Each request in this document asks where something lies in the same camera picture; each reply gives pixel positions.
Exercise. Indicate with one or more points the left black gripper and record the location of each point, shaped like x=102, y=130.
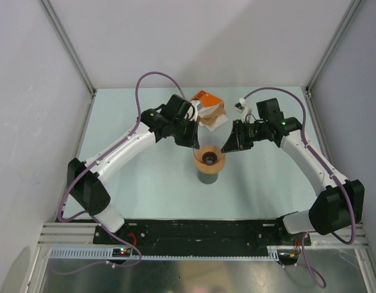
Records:
x=190, y=141

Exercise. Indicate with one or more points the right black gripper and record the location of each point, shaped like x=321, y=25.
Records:
x=237, y=140

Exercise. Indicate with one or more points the pink glass dripper cone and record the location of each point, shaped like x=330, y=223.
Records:
x=209, y=152

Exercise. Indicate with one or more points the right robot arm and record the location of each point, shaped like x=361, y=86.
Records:
x=339, y=201

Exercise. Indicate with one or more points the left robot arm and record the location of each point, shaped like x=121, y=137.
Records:
x=178, y=118

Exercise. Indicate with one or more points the glass carafe with coffee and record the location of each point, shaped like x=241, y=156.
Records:
x=207, y=178

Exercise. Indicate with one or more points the orange coffee filter package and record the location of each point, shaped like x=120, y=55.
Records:
x=206, y=99

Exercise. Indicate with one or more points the stack of paper filters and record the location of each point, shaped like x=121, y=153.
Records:
x=212, y=117

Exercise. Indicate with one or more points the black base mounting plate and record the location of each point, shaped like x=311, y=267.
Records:
x=201, y=238

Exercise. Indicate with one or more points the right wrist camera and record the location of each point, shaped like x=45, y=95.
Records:
x=242, y=107

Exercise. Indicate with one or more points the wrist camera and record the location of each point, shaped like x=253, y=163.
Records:
x=193, y=111
x=242, y=107

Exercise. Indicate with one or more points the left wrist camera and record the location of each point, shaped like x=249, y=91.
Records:
x=193, y=111

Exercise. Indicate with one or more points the right aluminium frame post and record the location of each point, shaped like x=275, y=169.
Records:
x=334, y=43

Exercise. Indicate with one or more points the aluminium frame post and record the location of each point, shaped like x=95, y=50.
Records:
x=66, y=43
x=334, y=43

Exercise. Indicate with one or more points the aluminium extrusion rail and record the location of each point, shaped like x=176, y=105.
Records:
x=53, y=234

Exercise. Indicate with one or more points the left aluminium frame post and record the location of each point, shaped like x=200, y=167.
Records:
x=66, y=43

